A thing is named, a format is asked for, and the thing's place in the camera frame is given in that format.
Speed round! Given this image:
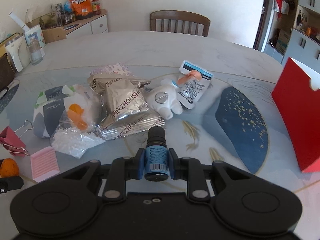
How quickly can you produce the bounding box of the white plush toy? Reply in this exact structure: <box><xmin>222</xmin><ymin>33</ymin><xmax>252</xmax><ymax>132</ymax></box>
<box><xmin>145</xmin><ymin>79</ymin><xmax>183</xmax><ymax>120</ymax></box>

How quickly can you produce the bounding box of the white thermos jug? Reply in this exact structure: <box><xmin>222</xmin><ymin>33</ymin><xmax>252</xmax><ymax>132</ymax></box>
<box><xmin>5</xmin><ymin>34</ymin><xmax>30</xmax><ymax>72</ymax></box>

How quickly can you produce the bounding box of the clear glass cup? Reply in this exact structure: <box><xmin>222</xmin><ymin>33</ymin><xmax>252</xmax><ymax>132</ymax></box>
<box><xmin>27</xmin><ymin>40</ymin><xmax>43</xmax><ymax>65</ymax></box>

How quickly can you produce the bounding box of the white sideboard cabinet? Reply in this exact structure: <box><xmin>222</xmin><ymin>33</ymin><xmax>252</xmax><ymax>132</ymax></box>
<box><xmin>41</xmin><ymin>8</ymin><xmax>110</xmax><ymax>45</ymax></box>

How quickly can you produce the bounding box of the orange snack bag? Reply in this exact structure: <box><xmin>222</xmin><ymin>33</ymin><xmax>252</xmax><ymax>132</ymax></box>
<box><xmin>69</xmin><ymin>0</ymin><xmax>93</xmax><ymax>20</ymax></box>

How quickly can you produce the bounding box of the red cardboard box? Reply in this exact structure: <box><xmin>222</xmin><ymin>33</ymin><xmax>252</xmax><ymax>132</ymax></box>
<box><xmin>272</xmin><ymin>58</ymin><xmax>320</xmax><ymax>173</ymax></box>

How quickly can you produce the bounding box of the brown mug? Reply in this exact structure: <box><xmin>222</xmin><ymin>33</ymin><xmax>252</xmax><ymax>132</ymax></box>
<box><xmin>0</xmin><ymin>53</ymin><xmax>15</xmax><ymax>91</ymax></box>

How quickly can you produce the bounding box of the grey wall cabinet unit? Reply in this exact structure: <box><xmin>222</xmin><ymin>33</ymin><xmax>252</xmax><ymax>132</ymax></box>
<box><xmin>261</xmin><ymin>0</ymin><xmax>319</xmax><ymax>72</ymax></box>

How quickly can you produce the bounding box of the yellow tissue box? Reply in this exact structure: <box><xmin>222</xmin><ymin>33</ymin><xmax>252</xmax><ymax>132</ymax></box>
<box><xmin>0</xmin><ymin>33</ymin><xmax>20</xmax><ymax>57</ymax></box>

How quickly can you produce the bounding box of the pink patterned wipes pack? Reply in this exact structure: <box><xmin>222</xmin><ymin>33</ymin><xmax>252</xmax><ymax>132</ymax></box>
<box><xmin>90</xmin><ymin>62</ymin><xmax>132</xmax><ymax>76</ymax></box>

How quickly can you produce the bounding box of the pink binder clip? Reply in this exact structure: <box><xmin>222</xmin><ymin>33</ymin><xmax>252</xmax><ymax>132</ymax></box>
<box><xmin>1</xmin><ymin>120</ymin><xmax>33</xmax><ymax>157</ymax></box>

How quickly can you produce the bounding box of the bag of white beads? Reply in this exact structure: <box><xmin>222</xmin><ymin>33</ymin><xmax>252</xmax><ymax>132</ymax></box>
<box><xmin>50</xmin><ymin>85</ymin><xmax>105</xmax><ymax>159</ymax></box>

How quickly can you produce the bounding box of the silver foil snack packet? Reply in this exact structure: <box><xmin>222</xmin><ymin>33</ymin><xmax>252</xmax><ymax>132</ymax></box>
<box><xmin>104</xmin><ymin>77</ymin><xmax>150</xmax><ymax>122</ymax></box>

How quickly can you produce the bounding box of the left dark blue placemat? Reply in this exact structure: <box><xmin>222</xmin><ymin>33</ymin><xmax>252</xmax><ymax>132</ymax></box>
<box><xmin>0</xmin><ymin>79</ymin><xmax>20</xmax><ymax>113</ymax></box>

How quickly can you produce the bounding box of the wooden dining chair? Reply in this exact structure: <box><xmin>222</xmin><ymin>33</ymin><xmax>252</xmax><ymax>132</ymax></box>
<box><xmin>150</xmin><ymin>10</ymin><xmax>211</xmax><ymax>37</ymax></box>

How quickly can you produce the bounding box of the paper tissue pack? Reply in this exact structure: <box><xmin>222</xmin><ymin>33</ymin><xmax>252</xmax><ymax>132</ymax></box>
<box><xmin>33</xmin><ymin>85</ymin><xmax>75</xmax><ymax>138</ymax></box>

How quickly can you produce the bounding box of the dark blue placemat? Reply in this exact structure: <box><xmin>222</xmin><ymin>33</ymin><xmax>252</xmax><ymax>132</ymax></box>
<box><xmin>0</xmin><ymin>79</ymin><xmax>20</xmax><ymax>113</ymax></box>
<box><xmin>215</xmin><ymin>87</ymin><xmax>269</xmax><ymax>174</ymax></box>

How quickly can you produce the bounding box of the white blue sachet packet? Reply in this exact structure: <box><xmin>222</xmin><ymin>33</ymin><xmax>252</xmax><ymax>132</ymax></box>
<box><xmin>177</xmin><ymin>60</ymin><xmax>214</xmax><ymax>109</ymax></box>

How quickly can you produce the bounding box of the orange tangerine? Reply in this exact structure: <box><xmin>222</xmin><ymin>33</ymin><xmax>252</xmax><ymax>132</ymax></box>
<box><xmin>0</xmin><ymin>158</ymin><xmax>20</xmax><ymax>178</ymax></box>

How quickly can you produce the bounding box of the small blue dropper bottle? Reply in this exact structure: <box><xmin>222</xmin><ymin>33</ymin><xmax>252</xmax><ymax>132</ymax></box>
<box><xmin>144</xmin><ymin>126</ymin><xmax>170</xmax><ymax>181</ymax></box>

